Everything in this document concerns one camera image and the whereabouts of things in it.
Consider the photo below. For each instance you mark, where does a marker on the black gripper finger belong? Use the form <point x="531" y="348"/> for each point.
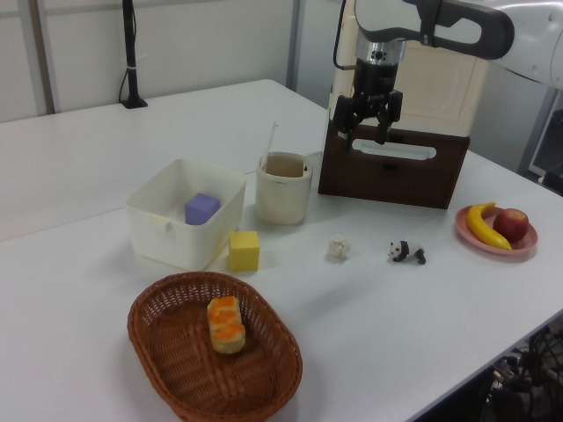
<point x="346" y="138"/>
<point x="381" y="132"/>

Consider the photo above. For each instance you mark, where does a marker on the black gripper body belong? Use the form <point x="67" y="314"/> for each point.
<point x="375" y="74"/>

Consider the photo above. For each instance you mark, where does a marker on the white paper ball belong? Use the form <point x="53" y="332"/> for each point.
<point x="338" y="247"/>

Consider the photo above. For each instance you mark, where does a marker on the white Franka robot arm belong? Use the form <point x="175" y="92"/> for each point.
<point x="462" y="22"/>

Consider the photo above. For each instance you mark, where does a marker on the cream round trash bin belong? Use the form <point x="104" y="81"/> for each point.
<point x="283" y="189"/>

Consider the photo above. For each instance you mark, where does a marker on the dark brown wooden box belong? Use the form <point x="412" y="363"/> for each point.
<point x="396" y="171"/>

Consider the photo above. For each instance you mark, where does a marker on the cream plastic cabinet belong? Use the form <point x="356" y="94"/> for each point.
<point x="435" y="88"/>

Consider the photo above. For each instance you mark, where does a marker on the toy panda figurine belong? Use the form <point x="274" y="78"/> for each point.
<point x="407" y="252"/>

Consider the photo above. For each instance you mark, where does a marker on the yellow toy banana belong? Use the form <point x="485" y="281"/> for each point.
<point x="481" y="226"/>

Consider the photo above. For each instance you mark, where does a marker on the yellow foam cube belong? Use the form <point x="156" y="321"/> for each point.
<point x="244" y="250"/>

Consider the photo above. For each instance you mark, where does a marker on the pink plate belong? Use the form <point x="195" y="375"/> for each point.
<point x="496" y="235"/>

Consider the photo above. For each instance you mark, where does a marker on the red toy apple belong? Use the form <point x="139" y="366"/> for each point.
<point x="511" y="223"/>

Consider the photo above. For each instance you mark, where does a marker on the purple foam cube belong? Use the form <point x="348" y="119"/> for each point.
<point x="201" y="209"/>

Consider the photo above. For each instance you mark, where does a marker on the white rectangular plastic bin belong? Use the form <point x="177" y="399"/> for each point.
<point x="184" y="215"/>

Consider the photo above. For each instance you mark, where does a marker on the orange topped bread piece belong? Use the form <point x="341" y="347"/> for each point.
<point x="226" y="324"/>

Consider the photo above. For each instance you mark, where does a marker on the brown wicker basket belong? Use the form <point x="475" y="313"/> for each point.
<point x="211" y="351"/>

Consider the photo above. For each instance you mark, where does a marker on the black camera stand pole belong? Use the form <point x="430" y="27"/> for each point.
<point x="130" y="57"/>

